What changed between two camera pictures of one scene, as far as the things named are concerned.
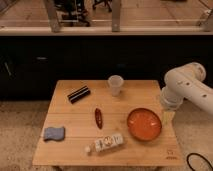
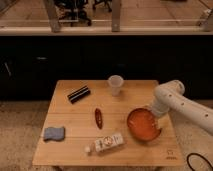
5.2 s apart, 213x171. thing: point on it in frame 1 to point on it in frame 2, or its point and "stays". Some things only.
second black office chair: (108, 3) stays
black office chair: (72, 12) stays
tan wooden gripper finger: (168, 117) to (161, 122)
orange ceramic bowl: (144, 124) stays
